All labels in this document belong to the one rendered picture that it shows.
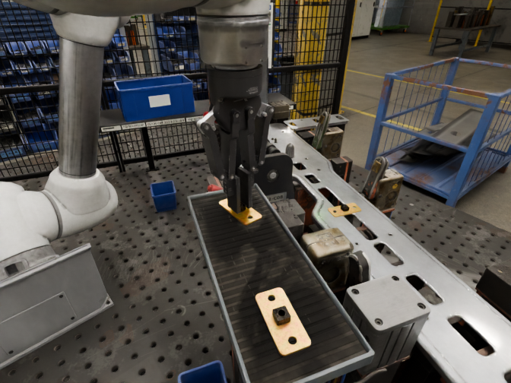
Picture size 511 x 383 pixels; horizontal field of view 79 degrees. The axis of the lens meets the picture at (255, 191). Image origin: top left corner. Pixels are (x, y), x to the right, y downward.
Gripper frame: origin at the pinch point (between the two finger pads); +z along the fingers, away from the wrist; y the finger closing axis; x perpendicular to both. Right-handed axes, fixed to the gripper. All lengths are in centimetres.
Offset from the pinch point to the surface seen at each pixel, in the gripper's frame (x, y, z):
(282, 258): -13.4, -2.1, 4.3
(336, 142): 30, 67, 20
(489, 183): 21, 295, 120
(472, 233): -17, 98, 51
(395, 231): -12.4, 36.9, 20.2
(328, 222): 0.1, 26.8, 20.2
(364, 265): -18.9, 12.1, 10.4
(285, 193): 7.1, 18.2, 11.6
